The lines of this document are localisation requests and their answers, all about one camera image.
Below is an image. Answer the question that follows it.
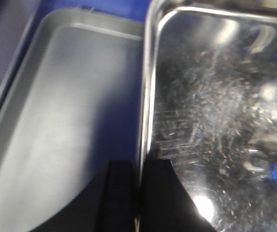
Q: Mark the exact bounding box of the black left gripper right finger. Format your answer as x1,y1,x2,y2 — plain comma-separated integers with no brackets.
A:
139,159,215,232

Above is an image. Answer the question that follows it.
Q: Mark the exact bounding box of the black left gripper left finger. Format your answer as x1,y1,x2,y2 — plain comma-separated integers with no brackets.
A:
34,160,135,232

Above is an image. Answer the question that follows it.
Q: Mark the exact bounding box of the silver tray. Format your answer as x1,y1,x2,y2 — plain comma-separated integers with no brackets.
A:
140,0,277,232

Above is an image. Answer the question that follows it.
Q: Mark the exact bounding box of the grey matte tray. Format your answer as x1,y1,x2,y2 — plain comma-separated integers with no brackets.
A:
0,8,144,232

